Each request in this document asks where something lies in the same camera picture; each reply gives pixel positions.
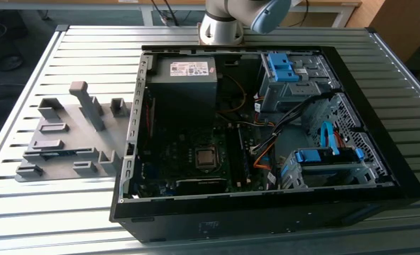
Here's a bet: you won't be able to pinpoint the blue RAM stick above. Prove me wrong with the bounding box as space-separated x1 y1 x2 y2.
40 150 80 160

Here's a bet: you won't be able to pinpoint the silver CPU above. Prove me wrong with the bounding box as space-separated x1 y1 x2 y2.
197 150 215 165

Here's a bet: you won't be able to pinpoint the CPU socket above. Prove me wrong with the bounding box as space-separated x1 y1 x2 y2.
193 144 220 172

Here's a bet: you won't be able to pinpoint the grey power supply unit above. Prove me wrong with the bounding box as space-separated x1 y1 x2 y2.
147 55 220 119

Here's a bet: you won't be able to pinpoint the green motherboard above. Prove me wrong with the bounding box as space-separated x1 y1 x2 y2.
139 121 268 196

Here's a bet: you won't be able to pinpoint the black graphics card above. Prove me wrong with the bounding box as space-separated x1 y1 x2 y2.
175 177 229 197

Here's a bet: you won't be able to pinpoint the grey metal drive cage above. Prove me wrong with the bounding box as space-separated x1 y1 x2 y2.
259 53 340 114
279 147 391 190

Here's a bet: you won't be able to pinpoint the blue disk carrier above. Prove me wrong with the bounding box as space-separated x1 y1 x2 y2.
267 53 300 83

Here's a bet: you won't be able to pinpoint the hard disk in blue carrier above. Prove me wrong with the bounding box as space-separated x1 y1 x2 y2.
295 147 367 164

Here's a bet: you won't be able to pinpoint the black PC case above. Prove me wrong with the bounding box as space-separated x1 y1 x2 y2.
108 44 420 244

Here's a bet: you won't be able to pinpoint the grey parts rack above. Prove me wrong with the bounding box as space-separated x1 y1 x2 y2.
15 80 133 183

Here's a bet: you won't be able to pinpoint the wooden desk white legs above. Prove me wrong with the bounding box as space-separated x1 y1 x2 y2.
0 0 363 29

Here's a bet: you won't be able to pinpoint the wooden cabinet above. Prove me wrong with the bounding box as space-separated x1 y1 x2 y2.
347 0 420 63

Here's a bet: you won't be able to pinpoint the white black wire bundle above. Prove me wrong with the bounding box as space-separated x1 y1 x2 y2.
231 121 277 129

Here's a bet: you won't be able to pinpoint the yellow wire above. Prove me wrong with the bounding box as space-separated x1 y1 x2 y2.
216 75 247 114

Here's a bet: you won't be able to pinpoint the orange red power wires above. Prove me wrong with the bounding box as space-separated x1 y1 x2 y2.
252 140 279 169

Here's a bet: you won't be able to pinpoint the blue flat data cable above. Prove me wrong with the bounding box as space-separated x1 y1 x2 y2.
319 121 340 156

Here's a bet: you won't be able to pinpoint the black cable bundle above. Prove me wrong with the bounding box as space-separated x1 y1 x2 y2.
252 92 336 155

